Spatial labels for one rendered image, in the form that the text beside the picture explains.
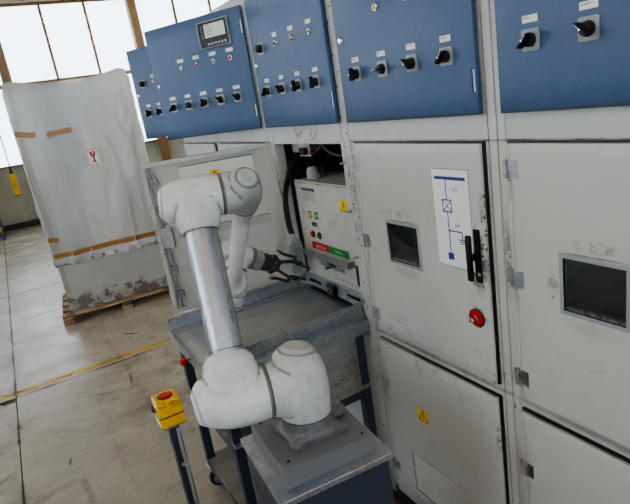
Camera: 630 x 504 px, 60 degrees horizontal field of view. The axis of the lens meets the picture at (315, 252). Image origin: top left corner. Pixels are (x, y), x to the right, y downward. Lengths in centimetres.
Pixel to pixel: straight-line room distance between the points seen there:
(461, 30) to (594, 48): 38
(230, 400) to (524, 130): 104
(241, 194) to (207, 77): 126
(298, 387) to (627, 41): 113
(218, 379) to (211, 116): 163
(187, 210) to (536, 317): 102
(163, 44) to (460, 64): 183
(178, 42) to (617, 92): 217
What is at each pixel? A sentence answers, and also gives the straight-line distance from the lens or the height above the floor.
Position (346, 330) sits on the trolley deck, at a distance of 224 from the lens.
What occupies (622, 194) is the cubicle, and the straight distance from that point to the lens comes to 133.
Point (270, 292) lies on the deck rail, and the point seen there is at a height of 88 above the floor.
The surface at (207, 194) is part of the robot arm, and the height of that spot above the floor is 153.
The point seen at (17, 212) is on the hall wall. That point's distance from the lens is 1315.
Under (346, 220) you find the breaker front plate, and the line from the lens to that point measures 229.
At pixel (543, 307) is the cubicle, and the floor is 115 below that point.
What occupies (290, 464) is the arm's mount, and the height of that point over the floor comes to 82.
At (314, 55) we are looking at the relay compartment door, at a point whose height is 190.
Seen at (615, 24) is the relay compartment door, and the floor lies 181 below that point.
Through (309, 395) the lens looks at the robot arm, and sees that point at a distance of 160.
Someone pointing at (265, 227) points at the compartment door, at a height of 117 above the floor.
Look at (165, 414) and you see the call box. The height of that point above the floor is 86.
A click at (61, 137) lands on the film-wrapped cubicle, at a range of 560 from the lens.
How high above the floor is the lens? 177
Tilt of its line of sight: 16 degrees down
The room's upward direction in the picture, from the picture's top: 9 degrees counter-clockwise
